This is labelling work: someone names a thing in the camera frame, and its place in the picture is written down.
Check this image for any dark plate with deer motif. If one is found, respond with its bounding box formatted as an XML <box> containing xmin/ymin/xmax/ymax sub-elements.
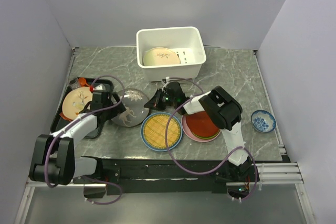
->
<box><xmin>111</xmin><ymin>89</ymin><xmax>150</xmax><ymax>127</ymax></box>

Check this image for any blue plate with bamboo mat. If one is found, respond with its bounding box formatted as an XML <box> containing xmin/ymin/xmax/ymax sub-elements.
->
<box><xmin>141</xmin><ymin>112</ymin><xmax>183</xmax><ymax>152</ymax></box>

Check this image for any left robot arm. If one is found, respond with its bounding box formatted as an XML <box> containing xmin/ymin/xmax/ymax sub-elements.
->
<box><xmin>29</xmin><ymin>90</ymin><xmax>126</xmax><ymax>187</ymax></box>

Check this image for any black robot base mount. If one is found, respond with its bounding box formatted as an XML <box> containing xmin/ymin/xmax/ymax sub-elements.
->
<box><xmin>87</xmin><ymin>159</ymin><xmax>259</xmax><ymax>195</ymax></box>

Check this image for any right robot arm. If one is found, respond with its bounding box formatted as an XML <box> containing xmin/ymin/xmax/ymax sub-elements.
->
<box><xmin>144</xmin><ymin>81</ymin><xmax>258</xmax><ymax>181</ymax></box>

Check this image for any beige plate with bird motif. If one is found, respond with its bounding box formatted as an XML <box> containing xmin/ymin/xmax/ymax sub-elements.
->
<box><xmin>62</xmin><ymin>87</ymin><xmax>92</xmax><ymax>120</ymax></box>

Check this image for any white plastic bin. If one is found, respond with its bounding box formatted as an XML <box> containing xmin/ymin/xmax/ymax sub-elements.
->
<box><xmin>136</xmin><ymin>26</ymin><xmax>206</xmax><ymax>82</ymax></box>

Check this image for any cream plate with branch motif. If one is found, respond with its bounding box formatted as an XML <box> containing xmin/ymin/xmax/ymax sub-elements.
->
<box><xmin>143</xmin><ymin>47</ymin><xmax>181</xmax><ymax>66</ymax></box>

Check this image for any aluminium frame rail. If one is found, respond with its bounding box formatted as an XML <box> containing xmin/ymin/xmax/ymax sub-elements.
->
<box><xmin>251</xmin><ymin>49</ymin><xmax>305</xmax><ymax>185</ymax></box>

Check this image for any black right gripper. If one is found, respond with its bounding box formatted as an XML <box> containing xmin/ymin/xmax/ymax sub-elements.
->
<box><xmin>144</xmin><ymin>89</ymin><xmax>177</xmax><ymax>111</ymax></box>

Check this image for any black plastic tray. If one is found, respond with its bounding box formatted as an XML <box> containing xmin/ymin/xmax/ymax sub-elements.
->
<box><xmin>49</xmin><ymin>77</ymin><xmax>114</xmax><ymax>140</ymax></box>

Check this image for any red round plate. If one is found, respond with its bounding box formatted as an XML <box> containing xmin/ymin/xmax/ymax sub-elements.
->
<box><xmin>185</xmin><ymin>111</ymin><xmax>220</xmax><ymax>136</ymax></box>

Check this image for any orange measuring scoop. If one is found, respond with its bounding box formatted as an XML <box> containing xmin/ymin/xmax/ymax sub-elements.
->
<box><xmin>78</xmin><ymin>78</ymin><xmax>91</xmax><ymax>87</ymax></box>

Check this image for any clear glass cup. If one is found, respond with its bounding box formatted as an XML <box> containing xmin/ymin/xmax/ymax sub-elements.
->
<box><xmin>68</xmin><ymin>78</ymin><xmax>81</xmax><ymax>90</ymax></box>

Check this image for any green plate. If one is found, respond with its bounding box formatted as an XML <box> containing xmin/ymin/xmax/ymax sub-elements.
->
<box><xmin>193</xmin><ymin>131</ymin><xmax>220</xmax><ymax>140</ymax></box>

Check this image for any blue white patterned bowl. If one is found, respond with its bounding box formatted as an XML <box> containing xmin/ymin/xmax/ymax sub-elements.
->
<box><xmin>250</xmin><ymin>110</ymin><xmax>276</xmax><ymax>133</ymax></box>

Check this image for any pink plate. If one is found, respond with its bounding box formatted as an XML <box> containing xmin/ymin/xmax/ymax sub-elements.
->
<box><xmin>182</xmin><ymin>114</ymin><xmax>214</xmax><ymax>142</ymax></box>

